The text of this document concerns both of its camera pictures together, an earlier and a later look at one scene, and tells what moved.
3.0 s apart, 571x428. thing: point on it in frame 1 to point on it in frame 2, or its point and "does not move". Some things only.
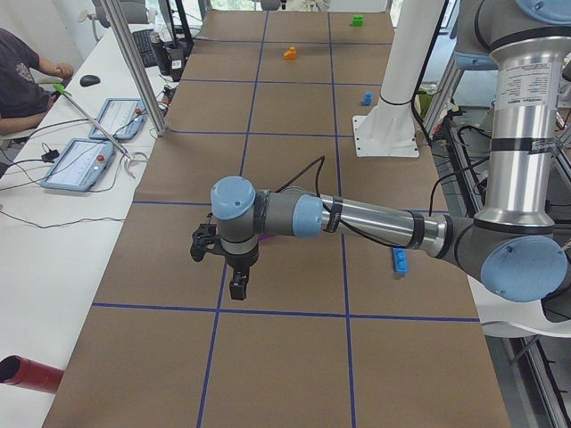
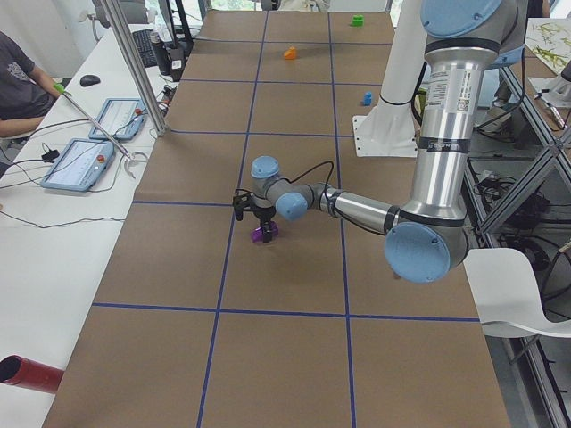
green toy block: x=358 y=20 does not move
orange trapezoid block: x=291 y=53 does not move
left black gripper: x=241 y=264 to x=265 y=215
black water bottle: x=162 y=53 does not move
